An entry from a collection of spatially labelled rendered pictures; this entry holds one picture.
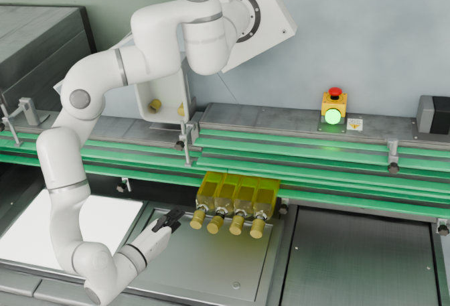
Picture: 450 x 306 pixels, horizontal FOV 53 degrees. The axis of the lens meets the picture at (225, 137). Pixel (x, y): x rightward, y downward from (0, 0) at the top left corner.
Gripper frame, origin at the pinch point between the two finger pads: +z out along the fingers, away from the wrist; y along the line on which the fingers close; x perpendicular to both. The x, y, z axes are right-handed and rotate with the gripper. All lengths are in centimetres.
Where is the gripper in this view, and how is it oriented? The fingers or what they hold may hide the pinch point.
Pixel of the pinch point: (174, 219)
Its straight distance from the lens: 121.3
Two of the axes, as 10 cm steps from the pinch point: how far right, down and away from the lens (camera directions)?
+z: 5.6, -4.7, 6.9
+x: -7.9, -5.5, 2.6
